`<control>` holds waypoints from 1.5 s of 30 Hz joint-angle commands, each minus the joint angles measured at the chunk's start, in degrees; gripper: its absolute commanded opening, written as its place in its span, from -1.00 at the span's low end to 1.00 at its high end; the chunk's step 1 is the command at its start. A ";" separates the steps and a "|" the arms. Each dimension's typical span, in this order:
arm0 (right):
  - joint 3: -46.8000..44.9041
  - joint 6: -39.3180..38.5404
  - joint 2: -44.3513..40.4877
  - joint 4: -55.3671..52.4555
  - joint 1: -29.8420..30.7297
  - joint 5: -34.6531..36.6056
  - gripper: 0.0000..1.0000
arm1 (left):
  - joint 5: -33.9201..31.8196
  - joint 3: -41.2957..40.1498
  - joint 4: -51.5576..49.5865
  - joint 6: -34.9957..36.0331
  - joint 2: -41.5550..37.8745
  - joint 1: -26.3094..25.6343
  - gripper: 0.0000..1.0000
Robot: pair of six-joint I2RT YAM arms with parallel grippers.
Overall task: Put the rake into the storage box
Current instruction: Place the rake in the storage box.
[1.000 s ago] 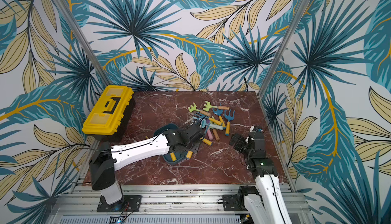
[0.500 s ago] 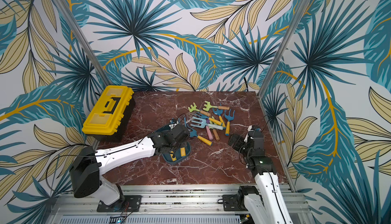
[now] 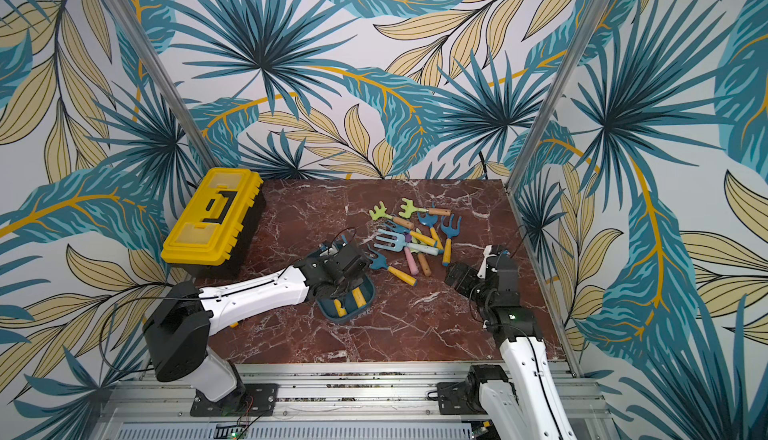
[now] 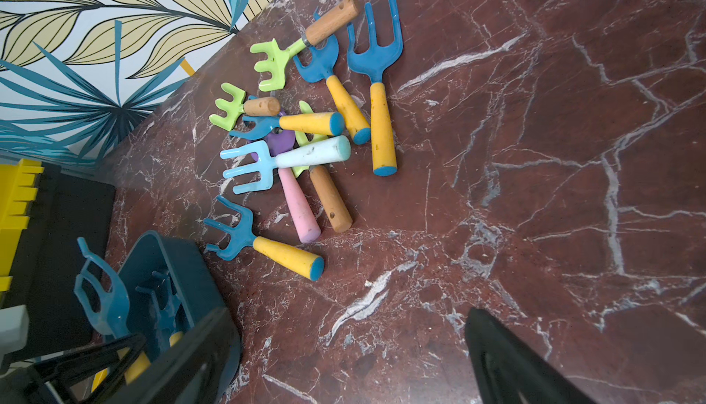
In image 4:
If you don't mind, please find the blue fork yellow handle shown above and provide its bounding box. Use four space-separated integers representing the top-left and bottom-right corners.
347 0 404 177
293 35 371 145

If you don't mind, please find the yellow black toolbox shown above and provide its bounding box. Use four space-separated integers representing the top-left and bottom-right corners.
1 163 116 372

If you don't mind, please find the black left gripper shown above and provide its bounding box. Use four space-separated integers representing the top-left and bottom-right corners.
1 306 146 403

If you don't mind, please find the teal plastic storage box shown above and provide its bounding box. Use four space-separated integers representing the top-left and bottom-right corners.
71 230 244 404

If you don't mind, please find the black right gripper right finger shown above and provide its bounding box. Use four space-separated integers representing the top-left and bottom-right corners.
464 308 593 403

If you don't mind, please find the green rake wooden handle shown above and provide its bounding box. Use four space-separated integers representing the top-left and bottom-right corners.
209 82 281 131
250 0 362 93

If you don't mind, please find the green shovel wooden handle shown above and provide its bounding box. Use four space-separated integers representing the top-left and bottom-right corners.
292 100 353 233

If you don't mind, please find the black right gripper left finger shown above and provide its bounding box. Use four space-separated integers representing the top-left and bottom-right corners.
108 308 242 403

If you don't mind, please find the green rake wooden handle far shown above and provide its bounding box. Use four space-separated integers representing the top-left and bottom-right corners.
250 0 362 93

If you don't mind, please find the green rake wooden handle near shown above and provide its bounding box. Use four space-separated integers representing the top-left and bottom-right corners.
209 82 281 131

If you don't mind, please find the light blue fork white handle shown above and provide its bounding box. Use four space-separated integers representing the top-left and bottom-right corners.
220 136 352 194

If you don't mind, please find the blue rake yellow handle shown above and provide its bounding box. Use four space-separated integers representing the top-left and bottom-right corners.
203 196 325 282
230 112 346 140

